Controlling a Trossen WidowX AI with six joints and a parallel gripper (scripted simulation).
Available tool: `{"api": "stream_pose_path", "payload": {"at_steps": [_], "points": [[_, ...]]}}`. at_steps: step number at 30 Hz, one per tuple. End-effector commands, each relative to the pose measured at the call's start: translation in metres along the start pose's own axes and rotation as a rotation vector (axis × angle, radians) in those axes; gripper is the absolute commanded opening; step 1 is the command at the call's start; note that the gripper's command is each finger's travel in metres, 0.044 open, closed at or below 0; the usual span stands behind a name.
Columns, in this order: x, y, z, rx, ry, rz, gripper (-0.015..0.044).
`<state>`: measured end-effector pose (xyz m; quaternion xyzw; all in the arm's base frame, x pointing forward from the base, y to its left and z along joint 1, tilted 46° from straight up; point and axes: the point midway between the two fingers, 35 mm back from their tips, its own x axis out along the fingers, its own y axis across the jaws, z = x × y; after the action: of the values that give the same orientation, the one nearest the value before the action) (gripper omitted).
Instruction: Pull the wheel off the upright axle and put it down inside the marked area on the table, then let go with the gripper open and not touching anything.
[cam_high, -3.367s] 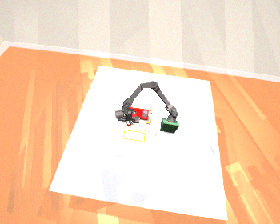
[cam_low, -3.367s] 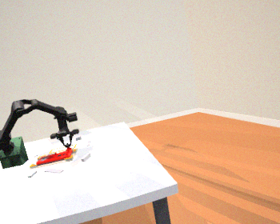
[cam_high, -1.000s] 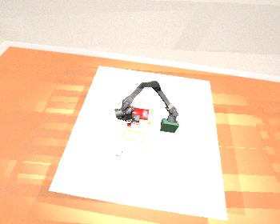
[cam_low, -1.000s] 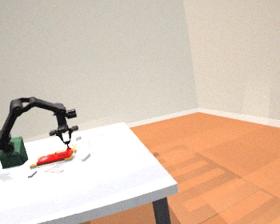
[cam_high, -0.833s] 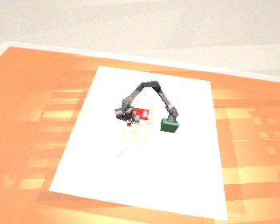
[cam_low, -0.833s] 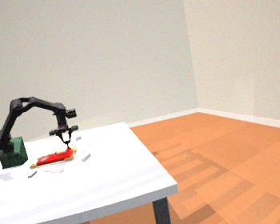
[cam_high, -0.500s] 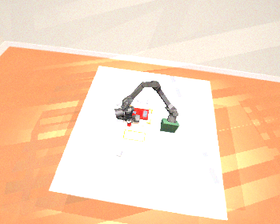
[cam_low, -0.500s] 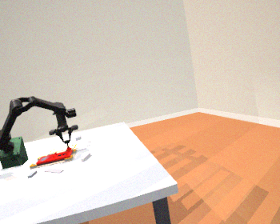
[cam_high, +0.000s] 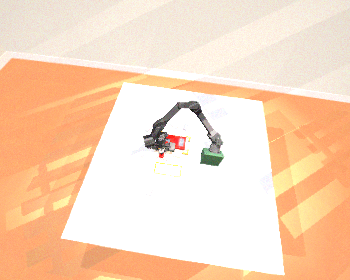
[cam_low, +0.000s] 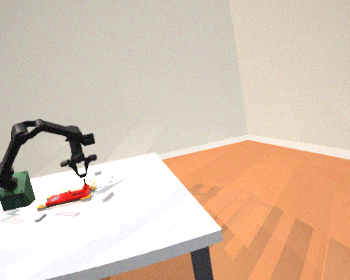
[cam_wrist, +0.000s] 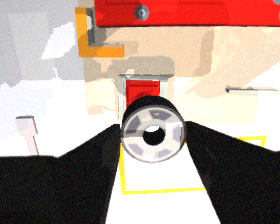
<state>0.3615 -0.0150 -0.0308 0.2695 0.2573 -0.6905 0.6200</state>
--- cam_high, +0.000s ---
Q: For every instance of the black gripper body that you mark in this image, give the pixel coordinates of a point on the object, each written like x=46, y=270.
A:
x=170, y=146

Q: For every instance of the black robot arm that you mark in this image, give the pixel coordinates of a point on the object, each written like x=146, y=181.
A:
x=194, y=106

